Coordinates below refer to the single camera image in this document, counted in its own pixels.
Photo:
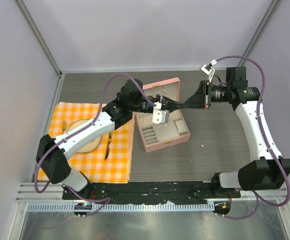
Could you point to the yellow checkered cloth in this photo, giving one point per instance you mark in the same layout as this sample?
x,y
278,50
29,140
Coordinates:
x,y
92,159

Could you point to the gold fork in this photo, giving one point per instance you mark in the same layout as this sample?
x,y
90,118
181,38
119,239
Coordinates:
x,y
64,126

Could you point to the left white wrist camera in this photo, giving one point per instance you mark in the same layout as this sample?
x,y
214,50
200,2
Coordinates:
x,y
160,116

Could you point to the gold black knife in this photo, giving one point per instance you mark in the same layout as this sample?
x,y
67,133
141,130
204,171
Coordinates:
x,y
108,145

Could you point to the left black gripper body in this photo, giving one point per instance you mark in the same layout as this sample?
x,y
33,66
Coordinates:
x,y
144,106

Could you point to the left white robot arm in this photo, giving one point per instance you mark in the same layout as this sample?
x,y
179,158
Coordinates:
x,y
54,152

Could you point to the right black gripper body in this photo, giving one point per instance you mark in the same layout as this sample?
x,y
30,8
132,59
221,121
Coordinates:
x,y
207,91

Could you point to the slotted white cable duct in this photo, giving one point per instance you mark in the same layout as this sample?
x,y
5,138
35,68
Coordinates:
x,y
86,207

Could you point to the pink jewelry box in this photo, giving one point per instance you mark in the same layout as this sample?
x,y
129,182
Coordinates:
x,y
156,138

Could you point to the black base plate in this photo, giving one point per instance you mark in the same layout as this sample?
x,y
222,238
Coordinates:
x,y
154,192

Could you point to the bird pattern ceramic plate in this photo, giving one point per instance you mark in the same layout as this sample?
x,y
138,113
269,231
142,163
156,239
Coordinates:
x,y
88,143

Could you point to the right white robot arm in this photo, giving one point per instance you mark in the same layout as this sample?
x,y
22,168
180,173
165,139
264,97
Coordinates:
x,y
266,162

